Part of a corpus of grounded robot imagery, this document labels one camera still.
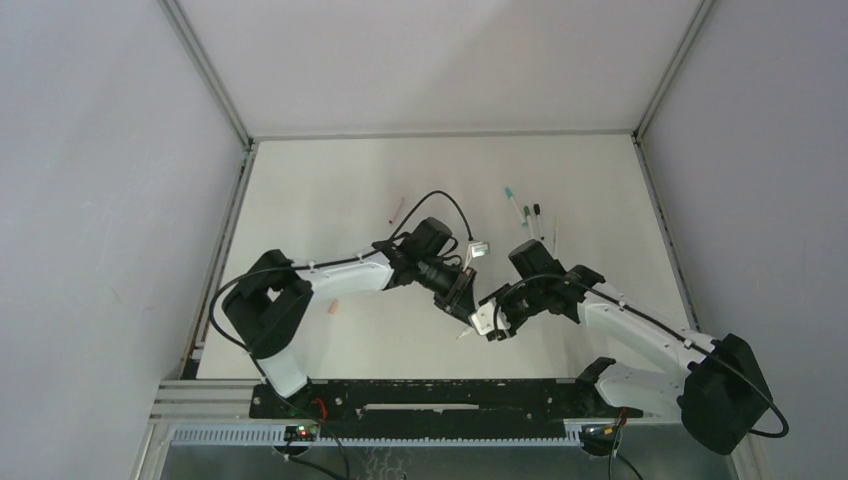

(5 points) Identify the white green marker pen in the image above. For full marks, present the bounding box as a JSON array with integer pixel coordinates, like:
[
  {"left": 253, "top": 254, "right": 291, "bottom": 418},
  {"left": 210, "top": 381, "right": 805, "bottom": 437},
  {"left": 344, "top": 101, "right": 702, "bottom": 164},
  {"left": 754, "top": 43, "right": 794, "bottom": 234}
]
[{"left": 523, "top": 205, "right": 536, "bottom": 240}]

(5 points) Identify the white black marker pen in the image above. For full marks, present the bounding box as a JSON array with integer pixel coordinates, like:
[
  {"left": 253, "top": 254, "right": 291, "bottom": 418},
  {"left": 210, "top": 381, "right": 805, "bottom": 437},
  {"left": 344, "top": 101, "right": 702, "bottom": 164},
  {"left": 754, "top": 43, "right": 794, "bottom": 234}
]
[{"left": 532, "top": 203, "right": 545, "bottom": 241}]

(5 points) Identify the white teal marker pen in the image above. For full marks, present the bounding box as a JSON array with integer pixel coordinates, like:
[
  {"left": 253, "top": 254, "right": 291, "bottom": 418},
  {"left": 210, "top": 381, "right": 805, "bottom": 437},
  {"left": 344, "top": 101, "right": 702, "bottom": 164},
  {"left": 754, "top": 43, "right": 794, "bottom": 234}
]
[{"left": 504, "top": 187, "right": 528, "bottom": 228}]

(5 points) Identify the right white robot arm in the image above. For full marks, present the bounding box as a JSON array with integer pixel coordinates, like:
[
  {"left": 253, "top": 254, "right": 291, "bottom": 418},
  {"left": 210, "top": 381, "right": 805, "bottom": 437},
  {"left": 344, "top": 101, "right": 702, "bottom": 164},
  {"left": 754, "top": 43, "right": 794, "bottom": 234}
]
[{"left": 470, "top": 240, "right": 776, "bottom": 455}]

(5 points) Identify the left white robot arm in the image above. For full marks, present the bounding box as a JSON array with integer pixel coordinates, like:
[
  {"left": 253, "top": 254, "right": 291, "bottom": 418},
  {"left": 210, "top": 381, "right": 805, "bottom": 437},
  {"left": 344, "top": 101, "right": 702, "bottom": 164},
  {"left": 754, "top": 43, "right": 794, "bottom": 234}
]
[{"left": 221, "top": 217, "right": 477, "bottom": 398}]

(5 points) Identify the white red marker pen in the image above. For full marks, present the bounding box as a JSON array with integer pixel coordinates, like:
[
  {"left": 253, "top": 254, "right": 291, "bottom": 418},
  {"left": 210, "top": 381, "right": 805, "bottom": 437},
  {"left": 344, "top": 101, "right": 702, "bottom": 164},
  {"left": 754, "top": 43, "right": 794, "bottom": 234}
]
[{"left": 388, "top": 197, "right": 406, "bottom": 225}]

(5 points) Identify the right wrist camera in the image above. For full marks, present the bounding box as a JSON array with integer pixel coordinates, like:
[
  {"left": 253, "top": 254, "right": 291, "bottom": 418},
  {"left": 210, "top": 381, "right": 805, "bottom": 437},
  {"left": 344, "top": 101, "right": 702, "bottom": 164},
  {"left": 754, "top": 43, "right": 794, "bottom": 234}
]
[{"left": 470, "top": 300, "right": 510, "bottom": 341}]

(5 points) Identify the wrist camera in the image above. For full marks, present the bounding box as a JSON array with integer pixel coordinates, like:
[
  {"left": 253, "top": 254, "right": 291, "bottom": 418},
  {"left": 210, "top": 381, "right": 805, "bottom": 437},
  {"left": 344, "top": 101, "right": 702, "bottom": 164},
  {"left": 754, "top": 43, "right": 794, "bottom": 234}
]
[
  {"left": 470, "top": 300, "right": 510, "bottom": 341},
  {"left": 463, "top": 241, "right": 491, "bottom": 268}
]

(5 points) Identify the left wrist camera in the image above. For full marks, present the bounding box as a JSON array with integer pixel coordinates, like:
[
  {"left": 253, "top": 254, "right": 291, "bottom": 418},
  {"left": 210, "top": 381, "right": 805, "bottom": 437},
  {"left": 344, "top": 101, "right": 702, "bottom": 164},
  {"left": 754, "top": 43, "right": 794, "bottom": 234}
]
[{"left": 463, "top": 241, "right": 491, "bottom": 268}]

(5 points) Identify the left camera cable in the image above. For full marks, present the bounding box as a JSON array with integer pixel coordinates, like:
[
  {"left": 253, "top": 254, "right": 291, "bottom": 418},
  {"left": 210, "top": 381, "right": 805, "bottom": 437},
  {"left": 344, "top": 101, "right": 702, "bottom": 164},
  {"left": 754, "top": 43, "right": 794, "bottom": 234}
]
[{"left": 208, "top": 190, "right": 476, "bottom": 372}]

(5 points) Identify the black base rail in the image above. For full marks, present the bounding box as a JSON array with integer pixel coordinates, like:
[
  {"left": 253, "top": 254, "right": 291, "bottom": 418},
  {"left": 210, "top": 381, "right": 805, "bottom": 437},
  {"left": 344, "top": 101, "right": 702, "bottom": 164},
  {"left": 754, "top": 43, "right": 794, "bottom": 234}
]
[{"left": 249, "top": 367, "right": 643, "bottom": 439}]

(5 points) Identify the perforated cable tray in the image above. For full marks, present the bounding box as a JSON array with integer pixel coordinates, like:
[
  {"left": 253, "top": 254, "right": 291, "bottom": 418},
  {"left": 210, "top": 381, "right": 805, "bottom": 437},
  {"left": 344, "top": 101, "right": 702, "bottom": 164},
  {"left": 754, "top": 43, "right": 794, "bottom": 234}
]
[{"left": 170, "top": 424, "right": 582, "bottom": 447}]

